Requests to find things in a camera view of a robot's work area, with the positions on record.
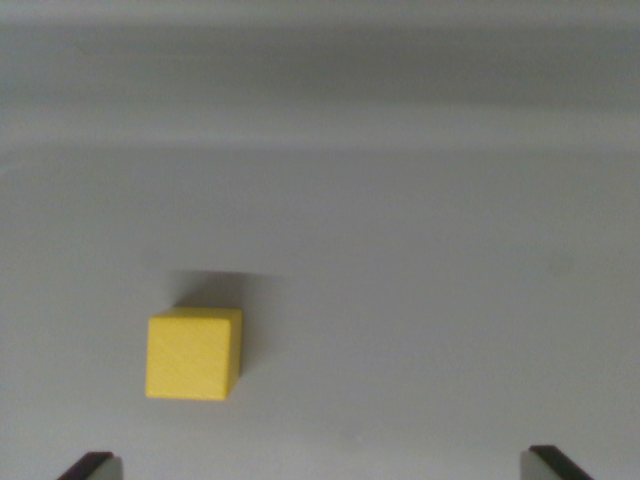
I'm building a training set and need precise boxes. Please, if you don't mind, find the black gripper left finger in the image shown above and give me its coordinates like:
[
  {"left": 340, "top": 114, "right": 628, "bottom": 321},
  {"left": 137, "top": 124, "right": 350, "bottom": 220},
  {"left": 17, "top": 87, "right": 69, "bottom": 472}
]
[{"left": 57, "top": 451, "right": 124, "bottom": 480}]

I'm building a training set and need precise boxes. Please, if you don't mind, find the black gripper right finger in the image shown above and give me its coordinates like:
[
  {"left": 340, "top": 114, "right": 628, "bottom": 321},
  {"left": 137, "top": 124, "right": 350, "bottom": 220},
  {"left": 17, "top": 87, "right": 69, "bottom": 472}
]
[{"left": 519, "top": 444, "right": 596, "bottom": 480}]

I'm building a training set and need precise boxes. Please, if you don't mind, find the yellow wooden cube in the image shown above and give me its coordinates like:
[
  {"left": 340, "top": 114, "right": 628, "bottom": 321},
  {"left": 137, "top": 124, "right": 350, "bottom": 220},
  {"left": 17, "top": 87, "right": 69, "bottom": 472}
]
[{"left": 145, "top": 307, "right": 244, "bottom": 402}]

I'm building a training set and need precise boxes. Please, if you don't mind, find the grey plastic bin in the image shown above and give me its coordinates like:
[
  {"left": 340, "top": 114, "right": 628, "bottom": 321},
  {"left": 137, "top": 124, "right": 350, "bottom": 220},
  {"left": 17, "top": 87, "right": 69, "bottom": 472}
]
[{"left": 0, "top": 0, "right": 640, "bottom": 480}]

